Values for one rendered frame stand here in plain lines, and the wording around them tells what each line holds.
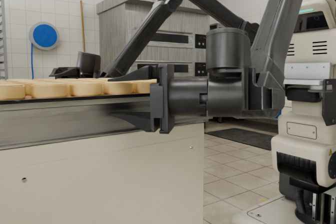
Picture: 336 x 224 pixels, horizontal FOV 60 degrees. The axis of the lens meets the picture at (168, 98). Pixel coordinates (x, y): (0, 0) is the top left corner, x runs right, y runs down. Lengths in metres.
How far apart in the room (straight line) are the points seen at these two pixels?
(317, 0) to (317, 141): 0.50
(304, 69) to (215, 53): 0.79
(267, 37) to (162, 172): 0.31
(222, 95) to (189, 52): 4.16
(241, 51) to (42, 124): 0.31
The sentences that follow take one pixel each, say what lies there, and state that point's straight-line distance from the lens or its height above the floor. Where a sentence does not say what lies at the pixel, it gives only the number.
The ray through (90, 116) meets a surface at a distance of 0.48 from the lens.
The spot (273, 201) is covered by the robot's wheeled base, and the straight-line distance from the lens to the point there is 1.67.
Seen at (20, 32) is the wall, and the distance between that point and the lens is 4.66.
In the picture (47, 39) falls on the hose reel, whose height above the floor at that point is 1.40.
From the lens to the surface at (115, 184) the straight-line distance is 0.52.
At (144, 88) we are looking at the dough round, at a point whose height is 0.91.
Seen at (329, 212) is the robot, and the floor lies 0.33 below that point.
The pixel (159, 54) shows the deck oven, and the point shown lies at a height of 1.19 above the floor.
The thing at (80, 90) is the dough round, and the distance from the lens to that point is 0.46.
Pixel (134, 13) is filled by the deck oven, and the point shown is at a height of 1.72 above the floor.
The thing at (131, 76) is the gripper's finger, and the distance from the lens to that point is 0.43.
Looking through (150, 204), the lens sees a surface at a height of 0.70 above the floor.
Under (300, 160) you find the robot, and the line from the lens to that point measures 1.24.
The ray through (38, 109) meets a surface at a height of 0.89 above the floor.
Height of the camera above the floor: 0.94
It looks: 5 degrees down
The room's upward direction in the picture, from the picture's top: straight up
